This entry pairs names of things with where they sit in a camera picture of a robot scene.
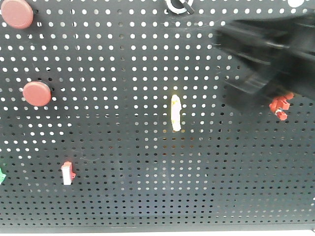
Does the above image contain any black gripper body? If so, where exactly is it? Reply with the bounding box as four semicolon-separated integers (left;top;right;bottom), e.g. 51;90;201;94
216;12;315;108

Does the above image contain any red toggle switch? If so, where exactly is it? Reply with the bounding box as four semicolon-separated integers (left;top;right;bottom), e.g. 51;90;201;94
269;92;294;121

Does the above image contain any lower red push button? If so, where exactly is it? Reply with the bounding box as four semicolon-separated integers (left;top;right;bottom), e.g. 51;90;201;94
23;82;52;107

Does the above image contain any red push button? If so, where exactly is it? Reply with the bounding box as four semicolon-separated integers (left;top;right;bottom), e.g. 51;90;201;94
0;0;33;30
23;82;52;107

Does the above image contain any upper red push button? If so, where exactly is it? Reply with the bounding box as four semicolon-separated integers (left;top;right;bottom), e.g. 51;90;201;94
0;0;33;30

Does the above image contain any black perforated pegboard panel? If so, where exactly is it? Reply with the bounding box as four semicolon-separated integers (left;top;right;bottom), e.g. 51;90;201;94
0;0;315;233

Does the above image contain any yellow toggle switch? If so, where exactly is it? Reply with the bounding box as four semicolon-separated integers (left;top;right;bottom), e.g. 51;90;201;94
170;94;182;132

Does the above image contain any red white rocker switch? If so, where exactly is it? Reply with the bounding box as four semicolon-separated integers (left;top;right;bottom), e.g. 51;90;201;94
61;161;76;185

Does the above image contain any middle white rocker switch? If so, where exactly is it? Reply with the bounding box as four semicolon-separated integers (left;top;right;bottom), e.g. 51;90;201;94
0;168;6;184

